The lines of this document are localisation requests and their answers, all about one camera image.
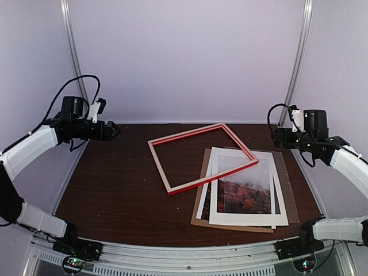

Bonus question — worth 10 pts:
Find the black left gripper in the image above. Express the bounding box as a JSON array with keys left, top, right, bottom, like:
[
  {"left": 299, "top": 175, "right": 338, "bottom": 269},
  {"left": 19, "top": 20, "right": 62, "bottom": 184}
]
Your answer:
[{"left": 72, "top": 120, "right": 121, "bottom": 141}]

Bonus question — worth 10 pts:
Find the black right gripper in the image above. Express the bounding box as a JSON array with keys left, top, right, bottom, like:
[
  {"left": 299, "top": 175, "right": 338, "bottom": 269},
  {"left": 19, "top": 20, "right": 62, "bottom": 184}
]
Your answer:
[{"left": 271, "top": 128, "right": 315, "bottom": 152}]

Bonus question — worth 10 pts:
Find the clear acrylic sheet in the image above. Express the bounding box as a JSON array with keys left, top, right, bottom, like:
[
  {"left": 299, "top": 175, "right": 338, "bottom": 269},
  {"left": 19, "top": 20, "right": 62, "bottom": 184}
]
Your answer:
[{"left": 252, "top": 151, "right": 300, "bottom": 224}]

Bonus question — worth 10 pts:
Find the red wooden picture frame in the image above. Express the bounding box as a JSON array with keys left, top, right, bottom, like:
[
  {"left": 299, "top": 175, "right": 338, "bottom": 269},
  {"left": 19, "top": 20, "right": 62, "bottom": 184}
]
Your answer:
[{"left": 147, "top": 124, "right": 259, "bottom": 196}]

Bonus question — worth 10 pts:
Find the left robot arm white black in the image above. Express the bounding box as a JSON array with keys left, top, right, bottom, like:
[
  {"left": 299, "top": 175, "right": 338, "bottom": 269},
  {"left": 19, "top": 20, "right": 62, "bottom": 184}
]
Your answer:
[{"left": 1, "top": 96, "right": 121, "bottom": 255}]

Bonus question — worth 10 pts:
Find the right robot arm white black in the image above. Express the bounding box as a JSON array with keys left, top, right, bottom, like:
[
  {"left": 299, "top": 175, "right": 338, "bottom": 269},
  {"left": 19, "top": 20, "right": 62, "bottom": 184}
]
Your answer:
[{"left": 269, "top": 105, "right": 367, "bottom": 254}]

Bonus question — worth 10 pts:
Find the red forest photo print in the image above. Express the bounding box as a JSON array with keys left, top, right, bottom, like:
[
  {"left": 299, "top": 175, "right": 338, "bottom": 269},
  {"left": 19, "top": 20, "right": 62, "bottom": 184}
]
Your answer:
[{"left": 215, "top": 164, "right": 272, "bottom": 214}]

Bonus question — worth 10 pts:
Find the white photo mat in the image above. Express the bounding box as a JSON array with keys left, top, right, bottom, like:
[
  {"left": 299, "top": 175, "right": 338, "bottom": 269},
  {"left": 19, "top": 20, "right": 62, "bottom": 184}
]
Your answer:
[{"left": 209, "top": 151, "right": 289, "bottom": 228}]

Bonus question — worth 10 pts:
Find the brown backing board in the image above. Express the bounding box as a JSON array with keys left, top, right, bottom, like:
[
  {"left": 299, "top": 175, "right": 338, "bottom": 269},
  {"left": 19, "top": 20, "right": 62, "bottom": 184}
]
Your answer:
[{"left": 190, "top": 148, "right": 274, "bottom": 233}]

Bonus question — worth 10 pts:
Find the right round led board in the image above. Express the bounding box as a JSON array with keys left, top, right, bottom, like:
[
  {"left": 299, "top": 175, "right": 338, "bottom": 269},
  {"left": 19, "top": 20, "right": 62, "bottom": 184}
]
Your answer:
[{"left": 292, "top": 257, "right": 316, "bottom": 274}]

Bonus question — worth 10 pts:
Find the round led board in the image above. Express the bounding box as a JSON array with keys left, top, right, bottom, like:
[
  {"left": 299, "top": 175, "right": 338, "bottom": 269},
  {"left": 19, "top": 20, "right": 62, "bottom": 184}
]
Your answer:
[
  {"left": 292, "top": 257, "right": 316, "bottom": 274},
  {"left": 62, "top": 256, "right": 86, "bottom": 274}
]

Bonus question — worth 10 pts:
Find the left round led board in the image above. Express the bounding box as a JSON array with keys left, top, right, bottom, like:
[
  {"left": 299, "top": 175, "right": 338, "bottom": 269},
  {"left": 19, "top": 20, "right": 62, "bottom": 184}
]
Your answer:
[{"left": 62, "top": 256, "right": 86, "bottom": 274}]

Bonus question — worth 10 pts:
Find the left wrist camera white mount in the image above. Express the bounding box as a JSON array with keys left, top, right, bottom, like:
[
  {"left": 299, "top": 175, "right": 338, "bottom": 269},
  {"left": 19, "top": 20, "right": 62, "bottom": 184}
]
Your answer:
[{"left": 87, "top": 98, "right": 106, "bottom": 123}]

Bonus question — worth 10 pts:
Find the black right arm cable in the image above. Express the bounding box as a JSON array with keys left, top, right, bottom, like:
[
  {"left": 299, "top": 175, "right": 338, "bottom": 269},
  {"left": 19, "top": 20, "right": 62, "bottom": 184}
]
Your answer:
[{"left": 267, "top": 103, "right": 291, "bottom": 136}]

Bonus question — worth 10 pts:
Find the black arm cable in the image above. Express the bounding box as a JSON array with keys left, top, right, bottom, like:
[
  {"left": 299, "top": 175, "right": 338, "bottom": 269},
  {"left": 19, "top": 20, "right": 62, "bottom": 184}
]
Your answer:
[
  {"left": 267, "top": 103, "right": 291, "bottom": 136},
  {"left": 28, "top": 74, "right": 102, "bottom": 136}
]

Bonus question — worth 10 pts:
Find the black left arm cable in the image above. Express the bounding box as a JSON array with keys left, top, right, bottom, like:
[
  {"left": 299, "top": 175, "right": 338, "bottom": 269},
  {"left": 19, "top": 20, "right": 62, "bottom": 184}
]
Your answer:
[{"left": 28, "top": 74, "right": 102, "bottom": 136}]

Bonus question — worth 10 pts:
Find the right aluminium corner post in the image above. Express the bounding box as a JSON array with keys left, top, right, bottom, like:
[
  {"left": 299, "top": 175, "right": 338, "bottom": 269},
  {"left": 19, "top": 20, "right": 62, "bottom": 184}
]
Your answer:
[{"left": 277, "top": 0, "right": 313, "bottom": 127}]

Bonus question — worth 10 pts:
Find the aluminium corner post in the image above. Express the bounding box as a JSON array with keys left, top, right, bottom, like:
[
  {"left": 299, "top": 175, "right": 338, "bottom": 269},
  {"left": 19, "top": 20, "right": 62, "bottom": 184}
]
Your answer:
[
  {"left": 277, "top": 0, "right": 313, "bottom": 127},
  {"left": 59, "top": 0, "right": 90, "bottom": 107}
]

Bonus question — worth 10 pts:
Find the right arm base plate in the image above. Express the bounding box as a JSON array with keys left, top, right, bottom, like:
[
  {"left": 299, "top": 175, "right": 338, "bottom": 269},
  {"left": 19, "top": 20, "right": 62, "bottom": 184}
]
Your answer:
[{"left": 274, "top": 237, "right": 324, "bottom": 260}]

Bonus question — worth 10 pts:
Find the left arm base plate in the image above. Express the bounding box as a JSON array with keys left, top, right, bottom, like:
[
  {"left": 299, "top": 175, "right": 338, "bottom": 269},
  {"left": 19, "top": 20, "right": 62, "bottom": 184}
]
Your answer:
[{"left": 52, "top": 238, "right": 103, "bottom": 261}]

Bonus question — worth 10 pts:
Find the left aluminium corner post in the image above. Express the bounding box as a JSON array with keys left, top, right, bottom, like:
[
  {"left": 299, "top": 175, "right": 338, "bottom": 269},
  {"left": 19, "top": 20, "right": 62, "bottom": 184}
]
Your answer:
[{"left": 59, "top": 0, "right": 90, "bottom": 107}]

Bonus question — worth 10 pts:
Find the aluminium front rail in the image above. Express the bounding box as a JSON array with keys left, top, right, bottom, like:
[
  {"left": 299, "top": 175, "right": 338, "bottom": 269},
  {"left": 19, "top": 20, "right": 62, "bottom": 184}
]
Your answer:
[{"left": 21, "top": 235, "right": 357, "bottom": 275}]

